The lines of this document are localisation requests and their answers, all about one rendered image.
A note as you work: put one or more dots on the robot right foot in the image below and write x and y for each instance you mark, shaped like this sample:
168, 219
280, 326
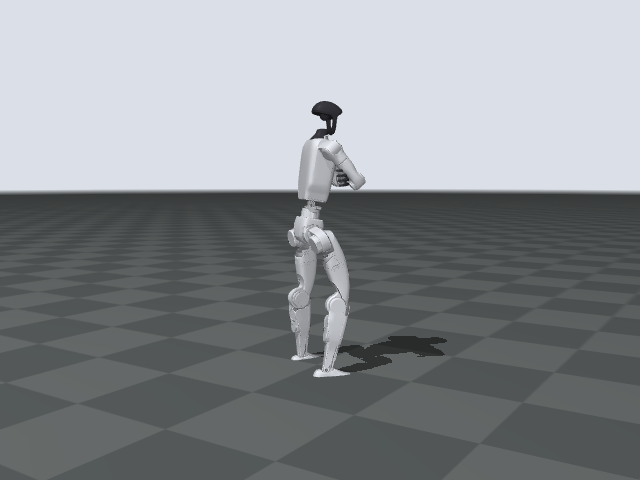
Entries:
335, 372

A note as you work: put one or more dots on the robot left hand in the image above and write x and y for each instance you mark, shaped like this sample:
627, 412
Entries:
342, 180

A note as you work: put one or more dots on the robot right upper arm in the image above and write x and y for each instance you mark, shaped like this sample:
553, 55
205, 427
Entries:
333, 151

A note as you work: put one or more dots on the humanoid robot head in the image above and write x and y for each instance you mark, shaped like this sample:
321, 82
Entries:
327, 111

